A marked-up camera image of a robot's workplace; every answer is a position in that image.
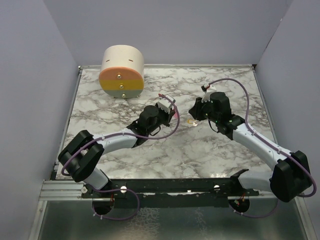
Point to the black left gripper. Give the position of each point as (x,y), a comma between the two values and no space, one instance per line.
(168,116)

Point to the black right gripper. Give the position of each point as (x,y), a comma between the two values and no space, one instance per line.
(195,110)

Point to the yellow key tag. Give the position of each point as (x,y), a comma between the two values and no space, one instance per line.
(190,121)

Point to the silver key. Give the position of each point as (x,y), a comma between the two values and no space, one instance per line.
(194,123)

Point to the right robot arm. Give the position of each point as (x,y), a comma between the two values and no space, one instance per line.
(289,173)

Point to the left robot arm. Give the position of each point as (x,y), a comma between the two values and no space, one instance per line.
(80,157)

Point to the round three-drawer storage box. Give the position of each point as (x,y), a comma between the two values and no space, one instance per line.
(122,72)

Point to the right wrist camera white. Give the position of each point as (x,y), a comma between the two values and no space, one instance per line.
(208,89)

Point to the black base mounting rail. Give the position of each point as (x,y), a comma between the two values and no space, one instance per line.
(170,193)

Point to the aluminium table frame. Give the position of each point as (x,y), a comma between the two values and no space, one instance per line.
(190,152)

